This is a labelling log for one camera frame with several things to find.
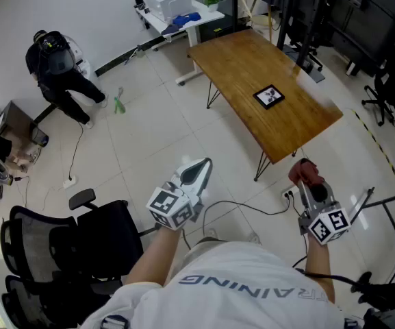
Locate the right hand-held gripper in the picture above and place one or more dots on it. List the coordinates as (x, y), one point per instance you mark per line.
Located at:
(329, 226)

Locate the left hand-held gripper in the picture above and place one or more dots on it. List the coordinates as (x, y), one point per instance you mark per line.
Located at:
(173, 211)

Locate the reddish brown cloth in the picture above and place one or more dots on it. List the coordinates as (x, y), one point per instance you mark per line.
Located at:
(305, 171)

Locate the black framed picture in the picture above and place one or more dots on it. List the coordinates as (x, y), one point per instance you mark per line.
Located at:
(269, 96)

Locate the person's right forearm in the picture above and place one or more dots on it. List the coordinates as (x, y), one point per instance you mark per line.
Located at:
(318, 269)

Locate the person's left forearm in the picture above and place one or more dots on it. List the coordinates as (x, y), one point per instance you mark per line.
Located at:
(156, 255)

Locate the white power strip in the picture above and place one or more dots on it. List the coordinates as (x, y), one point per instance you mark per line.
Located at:
(69, 182)
(290, 193)

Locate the long yellow black tape strip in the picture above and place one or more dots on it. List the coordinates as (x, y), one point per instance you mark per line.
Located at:
(375, 140)

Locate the green handheld tool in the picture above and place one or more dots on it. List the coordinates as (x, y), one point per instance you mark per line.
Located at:
(119, 103)

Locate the black mesh office chair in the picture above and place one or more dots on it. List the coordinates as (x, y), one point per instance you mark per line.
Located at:
(108, 238)

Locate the wooden table with black legs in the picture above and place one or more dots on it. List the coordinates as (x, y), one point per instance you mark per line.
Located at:
(252, 63)

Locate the person's white shirt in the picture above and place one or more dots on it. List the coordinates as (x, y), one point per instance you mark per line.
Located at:
(235, 307)

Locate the dark grey cloth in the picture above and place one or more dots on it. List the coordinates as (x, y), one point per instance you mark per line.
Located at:
(170, 30)

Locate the black cabinet with yellow label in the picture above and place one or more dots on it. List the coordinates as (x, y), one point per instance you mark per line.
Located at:
(217, 29)

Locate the blue cloth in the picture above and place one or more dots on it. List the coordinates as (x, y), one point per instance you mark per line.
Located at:
(187, 18)

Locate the white rounded machine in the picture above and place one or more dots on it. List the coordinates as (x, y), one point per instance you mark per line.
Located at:
(80, 63)

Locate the white desk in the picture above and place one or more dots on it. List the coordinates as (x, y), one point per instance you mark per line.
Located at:
(214, 14)

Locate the light wooden chair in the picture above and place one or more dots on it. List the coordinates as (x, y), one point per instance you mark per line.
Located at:
(262, 19)

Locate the black coat rack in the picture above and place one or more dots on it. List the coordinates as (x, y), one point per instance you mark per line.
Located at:
(235, 9)

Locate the black television stand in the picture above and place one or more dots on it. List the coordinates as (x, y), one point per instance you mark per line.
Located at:
(306, 29)

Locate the small green potted plant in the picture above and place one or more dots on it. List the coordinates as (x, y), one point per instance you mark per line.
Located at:
(211, 1)

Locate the white box appliance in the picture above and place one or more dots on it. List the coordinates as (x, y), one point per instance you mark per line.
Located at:
(166, 2)

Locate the black backpack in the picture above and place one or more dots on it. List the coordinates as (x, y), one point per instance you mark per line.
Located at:
(57, 53)

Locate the brown wooden cabinet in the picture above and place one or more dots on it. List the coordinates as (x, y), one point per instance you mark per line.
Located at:
(15, 118)

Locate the large black television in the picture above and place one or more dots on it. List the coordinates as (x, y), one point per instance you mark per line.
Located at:
(371, 19)

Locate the black metal stand base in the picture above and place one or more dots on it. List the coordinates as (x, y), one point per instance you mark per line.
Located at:
(394, 218)

